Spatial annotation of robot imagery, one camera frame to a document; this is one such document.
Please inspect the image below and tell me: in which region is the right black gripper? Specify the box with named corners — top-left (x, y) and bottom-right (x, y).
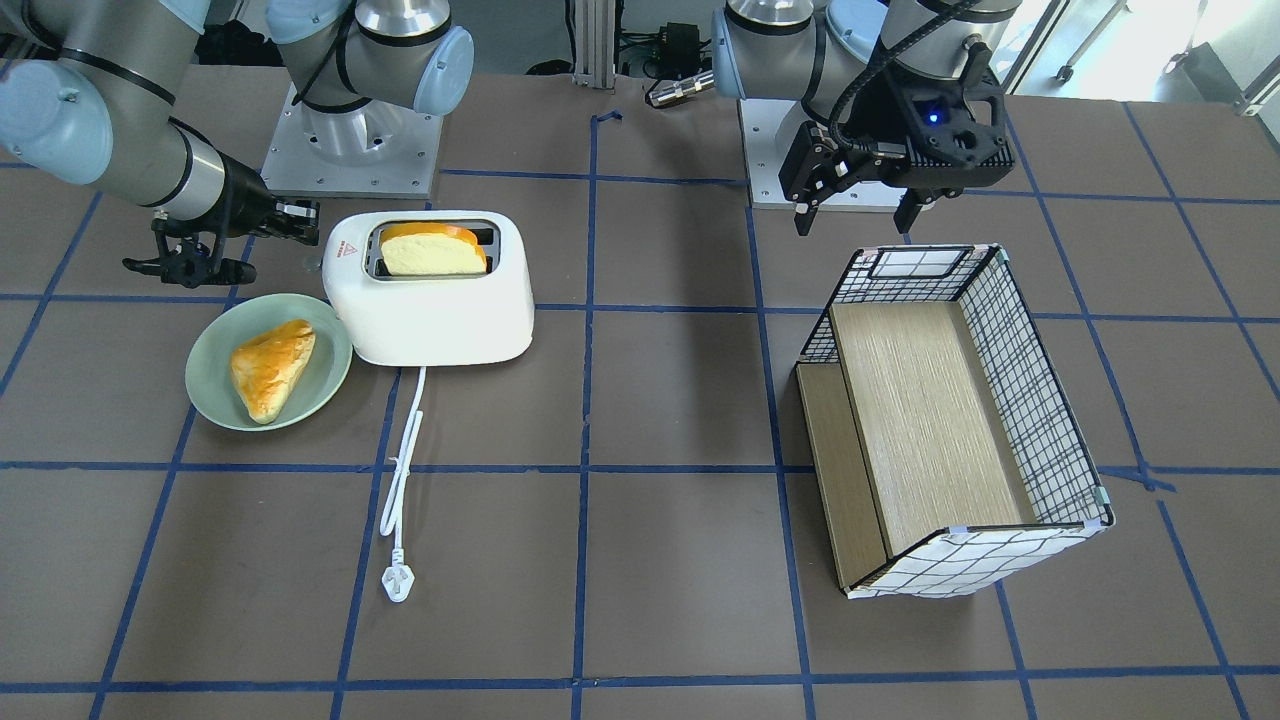
top-left (205, 152), bottom-right (319, 247)

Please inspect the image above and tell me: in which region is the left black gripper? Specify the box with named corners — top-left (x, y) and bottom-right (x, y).
top-left (778, 70), bottom-right (1016, 237)

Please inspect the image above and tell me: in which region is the white two-slot toaster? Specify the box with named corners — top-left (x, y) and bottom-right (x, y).
top-left (323, 210), bottom-right (535, 366)

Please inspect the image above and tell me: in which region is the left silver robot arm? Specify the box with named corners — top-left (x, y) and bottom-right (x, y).
top-left (712, 1), bottom-right (1018, 236)

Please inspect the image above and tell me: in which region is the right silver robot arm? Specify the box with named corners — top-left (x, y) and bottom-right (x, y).
top-left (1, 1), bottom-right (474, 245)

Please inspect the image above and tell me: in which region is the toast bread slice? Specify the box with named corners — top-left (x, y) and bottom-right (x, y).
top-left (379, 222), bottom-right (488, 277)

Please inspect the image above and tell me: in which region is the triangular golden bread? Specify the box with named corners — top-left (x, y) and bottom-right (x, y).
top-left (229, 319), bottom-right (316, 425)

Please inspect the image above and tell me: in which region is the green round plate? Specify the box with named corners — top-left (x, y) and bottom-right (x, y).
top-left (186, 293), bottom-right (352, 430)

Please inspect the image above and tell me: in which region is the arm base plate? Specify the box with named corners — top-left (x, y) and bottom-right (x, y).
top-left (261, 87), bottom-right (443, 201)
top-left (739, 97), bottom-right (941, 213)

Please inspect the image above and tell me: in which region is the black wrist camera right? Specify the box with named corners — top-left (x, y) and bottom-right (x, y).
top-left (122, 210), bottom-right (257, 290)

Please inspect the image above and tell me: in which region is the wire shelf rack with wood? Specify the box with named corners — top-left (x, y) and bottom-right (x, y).
top-left (795, 243), bottom-right (1115, 600)

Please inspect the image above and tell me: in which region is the aluminium frame post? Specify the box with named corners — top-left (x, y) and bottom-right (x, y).
top-left (564, 1), bottom-right (625, 94)

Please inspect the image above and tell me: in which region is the white power cord with plug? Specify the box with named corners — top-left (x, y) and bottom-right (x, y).
top-left (378, 364), bottom-right (429, 605)

